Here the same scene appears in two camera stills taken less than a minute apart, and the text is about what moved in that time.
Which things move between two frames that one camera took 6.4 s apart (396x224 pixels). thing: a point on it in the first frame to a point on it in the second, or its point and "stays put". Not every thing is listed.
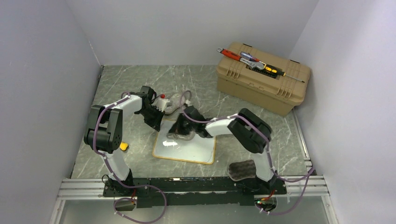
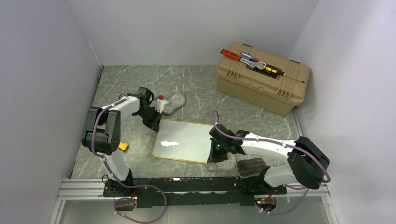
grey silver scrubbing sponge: [176, 101] stays put
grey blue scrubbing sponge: [187, 136] to [228, 164]
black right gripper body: [185, 127] to [218, 151]
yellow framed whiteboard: [198, 150] stays put
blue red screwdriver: [244, 55] stays put
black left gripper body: [152, 115] stays put
